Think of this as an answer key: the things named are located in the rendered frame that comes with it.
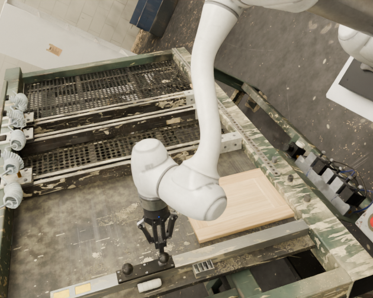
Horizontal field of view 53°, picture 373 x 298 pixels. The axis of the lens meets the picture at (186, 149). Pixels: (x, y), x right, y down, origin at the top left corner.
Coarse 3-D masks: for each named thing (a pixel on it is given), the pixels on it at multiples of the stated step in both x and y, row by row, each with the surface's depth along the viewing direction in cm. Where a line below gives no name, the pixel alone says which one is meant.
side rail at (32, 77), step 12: (108, 60) 280; (120, 60) 279; (132, 60) 280; (144, 60) 283; (156, 60) 286; (36, 72) 268; (48, 72) 267; (60, 72) 268; (72, 72) 271; (84, 72) 273; (120, 72) 282; (48, 84) 270
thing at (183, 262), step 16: (288, 224) 143; (304, 224) 143; (240, 240) 138; (256, 240) 138; (272, 240) 138; (288, 240) 142; (176, 256) 133; (192, 256) 133; (208, 256) 133; (224, 256) 135; (160, 272) 128; (176, 272) 131; (64, 288) 125; (96, 288) 124; (112, 288) 125; (128, 288) 128
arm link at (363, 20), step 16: (240, 0) 93; (256, 0) 87; (272, 0) 84; (288, 0) 82; (304, 0) 84; (320, 0) 89; (336, 0) 90; (352, 0) 92; (368, 0) 95; (320, 16) 96; (336, 16) 95; (352, 16) 95; (368, 16) 97; (368, 32) 103
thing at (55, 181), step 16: (192, 144) 184; (224, 144) 185; (240, 144) 188; (112, 160) 176; (128, 160) 175; (176, 160) 181; (0, 176) 164; (16, 176) 163; (32, 176) 166; (48, 176) 169; (64, 176) 168; (80, 176) 169; (96, 176) 172; (112, 176) 175; (32, 192) 166; (48, 192) 169
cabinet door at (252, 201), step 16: (240, 176) 170; (256, 176) 170; (240, 192) 162; (256, 192) 162; (272, 192) 161; (240, 208) 154; (256, 208) 154; (272, 208) 153; (288, 208) 153; (192, 224) 148; (208, 224) 148; (224, 224) 147; (240, 224) 147; (256, 224) 147; (208, 240) 143
